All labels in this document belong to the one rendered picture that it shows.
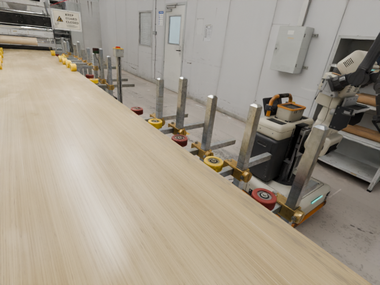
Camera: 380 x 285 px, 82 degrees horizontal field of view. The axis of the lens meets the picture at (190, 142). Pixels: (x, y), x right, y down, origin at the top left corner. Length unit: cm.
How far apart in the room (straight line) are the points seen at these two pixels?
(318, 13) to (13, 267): 378
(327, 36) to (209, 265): 341
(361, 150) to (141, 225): 323
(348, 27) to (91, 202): 343
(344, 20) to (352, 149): 163
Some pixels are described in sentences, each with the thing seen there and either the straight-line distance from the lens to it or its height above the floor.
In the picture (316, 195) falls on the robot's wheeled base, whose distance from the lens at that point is 216.
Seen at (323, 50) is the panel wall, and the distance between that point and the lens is 367.
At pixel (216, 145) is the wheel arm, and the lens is 125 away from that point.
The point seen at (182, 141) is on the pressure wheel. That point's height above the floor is 91.
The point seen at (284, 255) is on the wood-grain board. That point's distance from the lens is 63.
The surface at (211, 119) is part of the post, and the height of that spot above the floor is 100.
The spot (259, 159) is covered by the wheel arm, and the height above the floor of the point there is 84.
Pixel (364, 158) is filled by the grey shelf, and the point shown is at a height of 19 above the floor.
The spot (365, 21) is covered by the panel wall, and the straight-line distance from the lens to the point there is 356.
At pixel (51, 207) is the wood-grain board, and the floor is 90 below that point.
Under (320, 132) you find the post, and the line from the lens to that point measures 77.
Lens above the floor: 134
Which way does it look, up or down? 25 degrees down
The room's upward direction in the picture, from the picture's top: 6 degrees clockwise
